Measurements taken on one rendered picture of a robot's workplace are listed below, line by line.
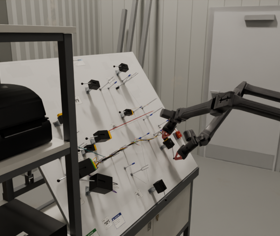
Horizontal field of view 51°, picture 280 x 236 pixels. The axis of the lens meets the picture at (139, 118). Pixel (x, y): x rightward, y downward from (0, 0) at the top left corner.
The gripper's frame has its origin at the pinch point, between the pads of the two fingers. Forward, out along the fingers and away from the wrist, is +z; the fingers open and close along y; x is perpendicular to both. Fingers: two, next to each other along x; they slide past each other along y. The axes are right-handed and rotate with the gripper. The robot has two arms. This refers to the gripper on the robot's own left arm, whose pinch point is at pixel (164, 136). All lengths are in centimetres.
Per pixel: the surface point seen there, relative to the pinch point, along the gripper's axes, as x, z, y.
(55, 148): -19, -41, 98
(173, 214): 35, 43, 11
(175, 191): 26.0, 20.2, 15.9
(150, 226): 25, 32, 40
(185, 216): 45, 56, -7
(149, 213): 20, 17, 46
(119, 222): 10, 12, 67
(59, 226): -6, -10, 101
